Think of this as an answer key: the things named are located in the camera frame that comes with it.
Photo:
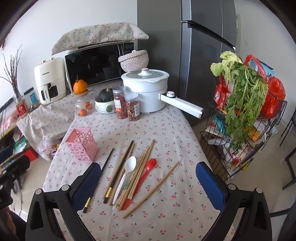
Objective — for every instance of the black microwave oven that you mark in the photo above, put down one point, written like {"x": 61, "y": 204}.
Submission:
{"x": 92, "y": 64}

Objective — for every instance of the jar of red dried fruit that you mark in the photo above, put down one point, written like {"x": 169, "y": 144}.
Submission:
{"x": 119, "y": 104}

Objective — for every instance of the leafy green herbs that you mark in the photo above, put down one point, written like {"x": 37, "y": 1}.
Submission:
{"x": 242, "y": 99}

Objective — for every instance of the red box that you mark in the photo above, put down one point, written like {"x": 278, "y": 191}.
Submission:
{"x": 31, "y": 154}

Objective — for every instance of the blue label plastic jar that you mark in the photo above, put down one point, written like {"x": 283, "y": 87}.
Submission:
{"x": 33, "y": 98}

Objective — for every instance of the white flower print bowl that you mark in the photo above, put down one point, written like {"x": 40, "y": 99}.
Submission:
{"x": 101, "y": 107}

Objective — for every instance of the red label jar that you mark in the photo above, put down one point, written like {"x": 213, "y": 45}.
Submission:
{"x": 21, "y": 107}

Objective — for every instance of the red snack packet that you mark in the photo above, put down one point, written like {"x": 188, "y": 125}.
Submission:
{"x": 220, "y": 92}

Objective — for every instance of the black metal frame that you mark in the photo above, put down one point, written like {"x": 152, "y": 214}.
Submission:
{"x": 290, "y": 157}

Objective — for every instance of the clear plastic bag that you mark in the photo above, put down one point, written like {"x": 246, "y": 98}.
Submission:
{"x": 46, "y": 148}

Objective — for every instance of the paper-wrapped chopstick pair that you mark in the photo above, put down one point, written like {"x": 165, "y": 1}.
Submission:
{"x": 126, "y": 185}

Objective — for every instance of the white electric pot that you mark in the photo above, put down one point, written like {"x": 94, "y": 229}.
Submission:
{"x": 148, "y": 97}

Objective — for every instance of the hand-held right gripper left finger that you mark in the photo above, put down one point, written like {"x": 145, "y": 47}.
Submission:
{"x": 87, "y": 183}

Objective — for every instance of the large orange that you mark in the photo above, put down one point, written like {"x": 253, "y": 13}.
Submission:
{"x": 80, "y": 87}

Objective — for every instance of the floral cloth cover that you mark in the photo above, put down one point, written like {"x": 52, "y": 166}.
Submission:
{"x": 97, "y": 34}

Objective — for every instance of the red plastic bag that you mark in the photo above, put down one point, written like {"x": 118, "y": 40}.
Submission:
{"x": 275, "y": 92}

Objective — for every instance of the red plastic spoon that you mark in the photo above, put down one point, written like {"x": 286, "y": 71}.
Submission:
{"x": 150, "y": 165}

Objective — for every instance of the woven lidded basket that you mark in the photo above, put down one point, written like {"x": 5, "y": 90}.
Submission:
{"x": 134, "y": 62}

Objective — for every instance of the green white packet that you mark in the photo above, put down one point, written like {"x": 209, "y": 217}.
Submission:
{"x": 22, "y": 144}

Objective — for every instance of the pink perforated utensil holder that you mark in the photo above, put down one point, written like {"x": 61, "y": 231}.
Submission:
{"x": 81, "y": 146}

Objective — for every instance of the glass jar with wooden lid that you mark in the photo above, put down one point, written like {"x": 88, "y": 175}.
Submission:
{"x": 79, "y": 102}

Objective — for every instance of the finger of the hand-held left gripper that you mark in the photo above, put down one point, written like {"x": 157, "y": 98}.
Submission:
{"x": 16, "y": 166}
{"x": 5, "y": 154}

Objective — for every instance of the small orange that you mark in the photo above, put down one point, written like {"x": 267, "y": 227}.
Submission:
{"x": 82, "y": 112}
{"x": 87, "y": 105}

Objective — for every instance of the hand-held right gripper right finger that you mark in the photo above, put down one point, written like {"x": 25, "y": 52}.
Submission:
{"x": 208, "y": 185}

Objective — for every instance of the cherry print tablecloth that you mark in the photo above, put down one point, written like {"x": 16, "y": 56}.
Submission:
{"x": 161, "y": 129}
{"x": 46, "y": 120}

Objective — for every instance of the cream air fryer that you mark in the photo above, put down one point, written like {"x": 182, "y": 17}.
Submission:
{"x": 48, "y": 74}

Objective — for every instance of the black chopstick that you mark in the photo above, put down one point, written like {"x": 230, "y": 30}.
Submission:
{"x": 120, "y": 169}
{"x": 108, "y": 157}

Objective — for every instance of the white plastic spoon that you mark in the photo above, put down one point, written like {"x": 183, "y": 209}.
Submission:
{"x": 130, "y": 164}

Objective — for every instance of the napa cabbage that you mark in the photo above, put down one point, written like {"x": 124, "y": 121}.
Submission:
{"x": 222, "y": 67}

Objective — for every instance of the jar of dried fruit slices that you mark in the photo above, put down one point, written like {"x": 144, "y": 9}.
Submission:
{"x": 133, "y": 109}

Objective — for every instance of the pink plastic bag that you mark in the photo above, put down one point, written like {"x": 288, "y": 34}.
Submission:
{"x": 9, "y": 120}

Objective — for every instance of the grey refrigerator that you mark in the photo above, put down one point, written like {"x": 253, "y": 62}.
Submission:
{"x": 198, "y": 69}

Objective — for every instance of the dark green pumpkin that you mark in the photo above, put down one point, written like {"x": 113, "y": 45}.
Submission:
{"x": 106, "y": 95}

